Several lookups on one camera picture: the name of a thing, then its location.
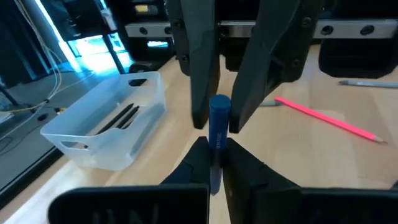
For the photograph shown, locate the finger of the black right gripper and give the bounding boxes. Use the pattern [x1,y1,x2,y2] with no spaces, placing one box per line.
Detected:
[229,0,323,134]
[167,0,221,130]

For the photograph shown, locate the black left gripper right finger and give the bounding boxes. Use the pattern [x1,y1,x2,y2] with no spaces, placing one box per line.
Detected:
[221,138,398,224]

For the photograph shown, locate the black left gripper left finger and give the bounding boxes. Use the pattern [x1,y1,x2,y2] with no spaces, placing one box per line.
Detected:
[47,136,213,224]

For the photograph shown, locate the blue pen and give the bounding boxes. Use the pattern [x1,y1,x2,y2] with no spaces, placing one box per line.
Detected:
[208,95,231,196]

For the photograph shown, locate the small grey stick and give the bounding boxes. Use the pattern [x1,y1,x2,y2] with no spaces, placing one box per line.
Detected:
[259,100,282,108]

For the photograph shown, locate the black equipment base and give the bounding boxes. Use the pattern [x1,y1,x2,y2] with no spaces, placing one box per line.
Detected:
[128,37,174,74]

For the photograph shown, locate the light grey pen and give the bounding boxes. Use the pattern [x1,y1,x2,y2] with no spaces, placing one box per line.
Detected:
[338,79,398,89]

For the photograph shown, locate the translucent plastic bin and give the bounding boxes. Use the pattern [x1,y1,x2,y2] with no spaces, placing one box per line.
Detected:
[39,70,167,172]

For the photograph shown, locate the pink pencil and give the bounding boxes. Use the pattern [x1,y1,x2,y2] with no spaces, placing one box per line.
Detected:
[274,95,388,145]

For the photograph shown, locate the black metal frame post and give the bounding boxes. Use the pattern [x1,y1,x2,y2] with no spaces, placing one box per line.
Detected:
[101,33,127,75]

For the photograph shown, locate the yellow cable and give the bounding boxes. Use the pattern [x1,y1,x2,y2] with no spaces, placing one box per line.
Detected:
[0,79,63,114]

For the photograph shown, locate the white cable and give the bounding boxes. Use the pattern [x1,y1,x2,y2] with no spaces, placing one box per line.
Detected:
[17,0,63,103]

